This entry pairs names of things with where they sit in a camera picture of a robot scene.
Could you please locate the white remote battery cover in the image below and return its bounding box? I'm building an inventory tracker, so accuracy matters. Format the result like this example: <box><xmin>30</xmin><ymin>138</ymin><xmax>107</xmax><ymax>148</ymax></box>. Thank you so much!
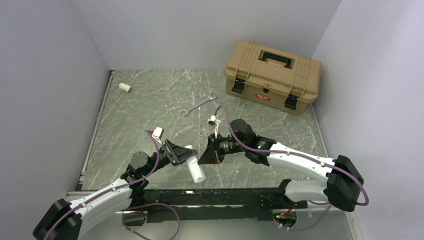
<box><xmin>118</xmin><ymin>82</ymin><xmax>131</xmax><ymax>93</ymax></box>

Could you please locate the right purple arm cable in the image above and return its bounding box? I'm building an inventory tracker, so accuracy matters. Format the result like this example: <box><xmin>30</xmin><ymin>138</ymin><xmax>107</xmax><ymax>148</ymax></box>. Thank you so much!
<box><xmin>215</xmin><ymin>105</ymin><xmax>370</xmax><ymax>207</ymax></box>

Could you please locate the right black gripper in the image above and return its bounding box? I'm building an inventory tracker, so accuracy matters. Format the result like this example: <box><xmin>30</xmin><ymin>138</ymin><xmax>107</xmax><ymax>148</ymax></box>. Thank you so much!
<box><xmin>197</xmin><ymin>132</ymin><xmax>247</xmax><ymax>165</ymax></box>

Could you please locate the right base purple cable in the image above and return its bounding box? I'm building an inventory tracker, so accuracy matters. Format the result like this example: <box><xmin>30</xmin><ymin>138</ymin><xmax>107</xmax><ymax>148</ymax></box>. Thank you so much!
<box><xmin>273</xmin><ymin>200</ymin><xmax>332</xmax><ymax>232</ymax></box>

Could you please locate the silver open-end wrench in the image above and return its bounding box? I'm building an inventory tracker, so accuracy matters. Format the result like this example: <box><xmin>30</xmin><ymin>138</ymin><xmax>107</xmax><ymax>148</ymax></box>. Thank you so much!
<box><xmin>180</xmin><ymin>93</ymin><xmax>218</xmax><ymax>117</ymax></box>

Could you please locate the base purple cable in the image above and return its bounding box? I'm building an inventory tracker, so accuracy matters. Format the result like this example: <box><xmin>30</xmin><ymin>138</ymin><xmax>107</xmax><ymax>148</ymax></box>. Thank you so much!
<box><xmin>273</xmin><ymin>200</ymin><xmax>332</xmax><ymax>232</ymax></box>
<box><xmin>121</xmin><ymin>202</ymin><xmax>181</xmax><ymax>240</ymax></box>

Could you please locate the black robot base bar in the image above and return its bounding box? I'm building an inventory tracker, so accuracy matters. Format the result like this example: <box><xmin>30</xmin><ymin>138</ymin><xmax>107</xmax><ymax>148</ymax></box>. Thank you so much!
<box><xmin>127</xmin><ymin>187</ymin><xmax>308</xmax><ymax>223</ymax></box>

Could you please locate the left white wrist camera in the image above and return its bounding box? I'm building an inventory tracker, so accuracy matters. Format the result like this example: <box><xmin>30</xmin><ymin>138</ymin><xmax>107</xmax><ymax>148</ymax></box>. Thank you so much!
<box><xmin>151</xmin><ymin>127</ymin><xmax>164</xmax><ymax>142</ymax></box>

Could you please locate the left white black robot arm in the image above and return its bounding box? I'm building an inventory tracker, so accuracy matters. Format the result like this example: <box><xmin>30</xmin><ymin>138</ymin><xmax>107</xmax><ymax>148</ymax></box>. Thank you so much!
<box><xmin>32</xmin><ymin>140</ymin><xmax>198</xmax><ymax>240</ymax></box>

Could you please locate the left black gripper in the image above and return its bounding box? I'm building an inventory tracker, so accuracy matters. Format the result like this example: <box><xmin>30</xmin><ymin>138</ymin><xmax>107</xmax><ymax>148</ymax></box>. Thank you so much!
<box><xmin>142</xmin><ymin>138</ymin><xmax>198</xmax><ymax>177</ymax></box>

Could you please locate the tan plastic toolbox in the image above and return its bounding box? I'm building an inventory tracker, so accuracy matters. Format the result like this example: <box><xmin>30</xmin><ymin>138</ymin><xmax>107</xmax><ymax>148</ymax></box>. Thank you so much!
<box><xmin>224</xmin><ymin>40</ymin><xmax>322</xmax><ymax>115</ymax></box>

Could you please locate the white remote control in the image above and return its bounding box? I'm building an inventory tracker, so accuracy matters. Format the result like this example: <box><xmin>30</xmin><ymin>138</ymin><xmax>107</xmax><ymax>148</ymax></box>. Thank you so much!
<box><xmin>185</xmin><ymin>153</ymin><xmax>206</xmax><ymax>184</ymax></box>

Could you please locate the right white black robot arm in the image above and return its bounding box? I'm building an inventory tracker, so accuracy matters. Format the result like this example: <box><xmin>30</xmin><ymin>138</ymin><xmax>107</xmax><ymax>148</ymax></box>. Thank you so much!
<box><xmin>198</xmin><ymin>115</ymin><xmax>364</xmax><ymax>212</ymax></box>

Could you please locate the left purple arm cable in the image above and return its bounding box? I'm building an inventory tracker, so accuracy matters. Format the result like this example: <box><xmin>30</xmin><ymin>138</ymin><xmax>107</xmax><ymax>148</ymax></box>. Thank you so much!
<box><xmin>43</xmin><ymin>129</ymin><xmax>161</xmax><ymax>240</ymax></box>

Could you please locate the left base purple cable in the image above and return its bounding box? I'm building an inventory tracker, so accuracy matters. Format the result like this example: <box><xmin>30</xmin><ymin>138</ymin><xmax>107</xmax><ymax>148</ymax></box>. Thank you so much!
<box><xmin>121</xmin><ymin>202</ymin><xmax>181</xmax><ymax>240</ymax></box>

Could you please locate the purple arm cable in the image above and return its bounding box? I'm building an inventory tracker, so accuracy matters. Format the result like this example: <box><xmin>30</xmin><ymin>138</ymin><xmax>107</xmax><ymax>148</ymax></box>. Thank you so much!
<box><xmin>215</xmin><ymin>105</ymin><xmax>370</xmax><ymax>207</ymax></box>
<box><xmin>43</xmin><ymin>129</ymin><xmax>161</xmax><ymax>240</ymax></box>

